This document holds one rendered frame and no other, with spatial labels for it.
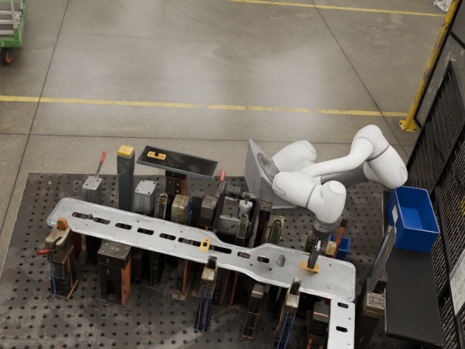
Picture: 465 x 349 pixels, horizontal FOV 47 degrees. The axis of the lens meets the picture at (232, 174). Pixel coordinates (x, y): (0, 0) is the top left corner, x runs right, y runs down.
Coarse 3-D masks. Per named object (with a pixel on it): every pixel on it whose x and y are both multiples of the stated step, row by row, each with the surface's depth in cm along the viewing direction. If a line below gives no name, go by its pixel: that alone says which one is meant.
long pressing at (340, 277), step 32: (96, 224) 237; (128, 224) 240; (160, 224) 242; (192, 256) 229; (224, 256) 232; (256, 256) 234; (288, 256) 236; (320, 256) 238; (288, 288) 223; (320, 288) 224; (352, 288) 227
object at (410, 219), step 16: (400, 192) 262; (416, 192) 261; (400, 208) 246; (416, 208) 268; (432, 208) 249; (400, 224) 242; (416, 224) 258; (432, 224) 245; (400, 240) 242; (416, 240) 241; (432, 240) 240
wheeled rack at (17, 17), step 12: (0, 0) 580; (12, 0) 492; (24, 0) 582; (0, 12) 550; (12, 12) 498; (24, 12) 563; (0, 24) 534; (12, 24) 538; (24, 24) 554; (0, 36) 515; (12, 36) 518
